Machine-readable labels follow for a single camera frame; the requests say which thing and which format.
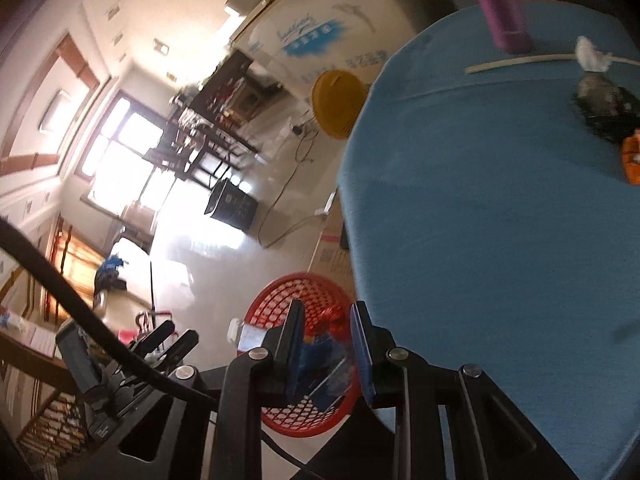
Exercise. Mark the yellow round fan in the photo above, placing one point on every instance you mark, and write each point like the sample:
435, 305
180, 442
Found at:
340, 105

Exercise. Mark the long white stick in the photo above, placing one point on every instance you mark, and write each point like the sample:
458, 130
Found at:
520, 60

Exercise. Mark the red mesh basket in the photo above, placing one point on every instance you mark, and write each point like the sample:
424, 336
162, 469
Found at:
280, 290

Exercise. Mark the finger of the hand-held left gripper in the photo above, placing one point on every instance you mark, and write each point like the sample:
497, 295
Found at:
180, 350
152, 340

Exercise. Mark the black bin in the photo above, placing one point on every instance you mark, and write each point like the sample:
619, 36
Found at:
232, 205

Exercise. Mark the white tissue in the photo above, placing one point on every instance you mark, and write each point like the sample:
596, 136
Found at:
592, 55

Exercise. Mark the white chest freezer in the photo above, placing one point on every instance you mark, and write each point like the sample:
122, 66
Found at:
325, 15

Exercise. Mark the blue crumpled cloth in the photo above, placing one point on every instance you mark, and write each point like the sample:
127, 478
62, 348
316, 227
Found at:
110, 272

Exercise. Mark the dark metal shelf rack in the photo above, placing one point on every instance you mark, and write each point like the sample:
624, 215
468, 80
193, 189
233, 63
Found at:
220, 110

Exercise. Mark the brown cardboard box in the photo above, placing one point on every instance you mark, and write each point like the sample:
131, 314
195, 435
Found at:
330, 255

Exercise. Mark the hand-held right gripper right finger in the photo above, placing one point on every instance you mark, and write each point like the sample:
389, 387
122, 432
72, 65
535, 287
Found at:
362, 360

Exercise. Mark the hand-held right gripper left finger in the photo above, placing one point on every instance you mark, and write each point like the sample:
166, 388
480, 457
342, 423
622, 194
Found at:
295, 355

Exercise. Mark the black plastic bag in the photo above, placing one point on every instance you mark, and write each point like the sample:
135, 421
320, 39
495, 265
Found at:
605, 105

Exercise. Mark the blue plastic bag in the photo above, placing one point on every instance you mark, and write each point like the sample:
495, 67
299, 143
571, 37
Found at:
325, 360

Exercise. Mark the purple bottle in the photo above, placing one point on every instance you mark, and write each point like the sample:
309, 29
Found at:
500, 5

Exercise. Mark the orange wrapper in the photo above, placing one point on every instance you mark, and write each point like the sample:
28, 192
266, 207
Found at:
632, 160

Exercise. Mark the window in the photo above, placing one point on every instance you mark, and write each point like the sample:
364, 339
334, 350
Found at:
120, 135

